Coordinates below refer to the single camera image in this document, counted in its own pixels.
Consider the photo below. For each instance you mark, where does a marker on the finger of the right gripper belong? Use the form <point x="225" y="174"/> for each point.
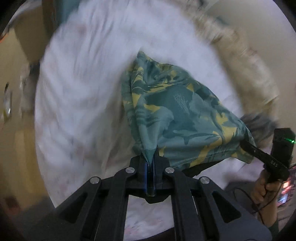
<point x="255" y="152"/>

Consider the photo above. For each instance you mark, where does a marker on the person's right hand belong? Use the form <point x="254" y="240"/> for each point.
<point x="265" y="195"/>

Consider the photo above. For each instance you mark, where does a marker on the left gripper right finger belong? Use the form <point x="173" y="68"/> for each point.
<point x="203" y="211"/>

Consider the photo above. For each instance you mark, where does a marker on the green yellow patterned pants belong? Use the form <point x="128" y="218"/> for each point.
<point x="171" y="113"/>

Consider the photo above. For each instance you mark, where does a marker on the white floral bed sheet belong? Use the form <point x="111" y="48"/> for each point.
<point x="80" y="122"/>

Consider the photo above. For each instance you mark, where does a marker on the cream yellow duvet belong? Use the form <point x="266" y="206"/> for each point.
<point x="251" y="77"/>

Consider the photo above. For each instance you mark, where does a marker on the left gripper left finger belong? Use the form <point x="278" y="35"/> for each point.
<point x="96" y="211"/>

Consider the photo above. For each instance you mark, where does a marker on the grey tabby cat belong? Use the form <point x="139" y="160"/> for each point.
<point x="261" y="127"/>

